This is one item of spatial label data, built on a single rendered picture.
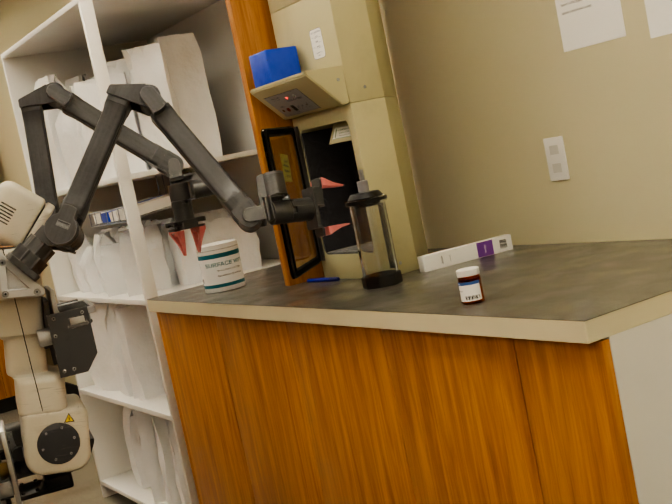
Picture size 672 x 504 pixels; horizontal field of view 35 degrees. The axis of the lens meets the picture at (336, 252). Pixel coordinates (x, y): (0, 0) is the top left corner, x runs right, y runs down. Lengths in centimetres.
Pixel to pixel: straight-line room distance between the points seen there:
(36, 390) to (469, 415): 111
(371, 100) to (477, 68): 36
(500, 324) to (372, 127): 98
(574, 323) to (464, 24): 141
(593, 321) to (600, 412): 17
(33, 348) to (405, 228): 101
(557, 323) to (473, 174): 131
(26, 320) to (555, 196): 140
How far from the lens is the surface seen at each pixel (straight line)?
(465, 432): 222
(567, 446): 199
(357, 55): 282
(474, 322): 204
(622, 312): 187
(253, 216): 253
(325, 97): 279
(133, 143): 304
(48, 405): 275
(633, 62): 262
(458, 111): 312
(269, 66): 291
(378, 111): 283
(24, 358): 278
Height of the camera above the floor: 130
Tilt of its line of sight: 5 degrees down
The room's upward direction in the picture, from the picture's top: 12 degrees counter-clockwise
